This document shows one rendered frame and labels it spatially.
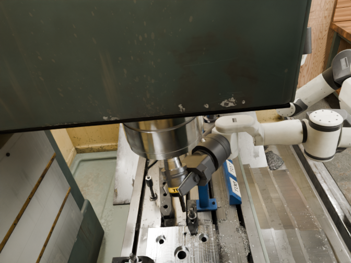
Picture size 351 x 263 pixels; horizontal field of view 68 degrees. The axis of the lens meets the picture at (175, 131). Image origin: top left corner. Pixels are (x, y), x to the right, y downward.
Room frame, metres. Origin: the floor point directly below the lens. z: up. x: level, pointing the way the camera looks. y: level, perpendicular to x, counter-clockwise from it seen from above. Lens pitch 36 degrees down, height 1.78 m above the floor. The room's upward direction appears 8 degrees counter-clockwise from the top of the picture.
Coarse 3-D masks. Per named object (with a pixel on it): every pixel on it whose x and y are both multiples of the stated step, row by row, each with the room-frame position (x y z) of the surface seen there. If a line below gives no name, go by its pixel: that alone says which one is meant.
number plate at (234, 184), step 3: (231, 180) 0.74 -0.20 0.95; (234, 180) 0.75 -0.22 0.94; (231, 183) 0.72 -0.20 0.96; (234, 183) 0.73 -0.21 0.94; (237, 183) 0.75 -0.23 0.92; (231, 186) 0.70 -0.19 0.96; (234, 186) 0.71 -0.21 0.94; (237, 186) 0.73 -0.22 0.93; (234, 189) 0.69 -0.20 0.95; (237, 189) 0.71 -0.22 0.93; (234, 192) 0.68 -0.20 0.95; (237, 192) 0.69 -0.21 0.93; (240, 195) 0.68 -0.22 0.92
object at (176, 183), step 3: (171, 180) 0.43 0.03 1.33; (177, 180) 0.43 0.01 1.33; (180, 180) 0.43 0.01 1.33; (183, 180) 0.43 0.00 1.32; (168, 183) 0.43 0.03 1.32; (171, 183) 0.43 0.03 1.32; (174, 183) 0.43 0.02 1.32; (177, 183) 0.42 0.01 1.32; (180, 183) 0.43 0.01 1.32; (168, 186) 0.43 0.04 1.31; (171, 186) 0.43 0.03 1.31; (174, 186) 0.42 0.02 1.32; (177, 186) 0.42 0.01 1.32; (177, 192) 0.41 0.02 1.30
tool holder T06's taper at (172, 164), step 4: (164, 160) 0.47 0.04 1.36; (168, 160) 0.46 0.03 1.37; (172, 160) 0.46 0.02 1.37; (176, 160) 0.46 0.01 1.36; (180, 160) 0.47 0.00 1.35; (164, 164) 0.46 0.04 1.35; (168, 164) 0.45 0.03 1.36; (172, 164) 0.45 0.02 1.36; (176, 164) 0.45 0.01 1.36; (180, 164) 0.46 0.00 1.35; (168, 168) 0.45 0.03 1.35; (172, 168) 0.45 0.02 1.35; (176, 168) 0.45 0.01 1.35
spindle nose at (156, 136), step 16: (128, 128) 0.39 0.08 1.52; (144, 128) 0.36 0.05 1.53; (160, 128) 0.36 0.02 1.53; (176, 128) 0.36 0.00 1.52; (192, 128) 0.38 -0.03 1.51; (128, 144) 0.42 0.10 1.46; (144, 144) 0.37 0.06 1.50; (160, 144) 0.36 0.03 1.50; (176, 144) 0.36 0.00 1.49; (192, 144) 0.38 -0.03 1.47
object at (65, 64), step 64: (0, 0) 0.33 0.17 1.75; (64, 0) 0.32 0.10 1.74; (128, 0) 0.31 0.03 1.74; (192, 0) 0.31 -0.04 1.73; (256, 0) 0.30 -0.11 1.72; (0, 64) 0.33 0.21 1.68; (64, 64) 0.32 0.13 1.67; (128, 64) 0.32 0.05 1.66; (192, 64) 0.31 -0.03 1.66; (256, 64) 0.30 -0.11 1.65; (0, 128) 0.34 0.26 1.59
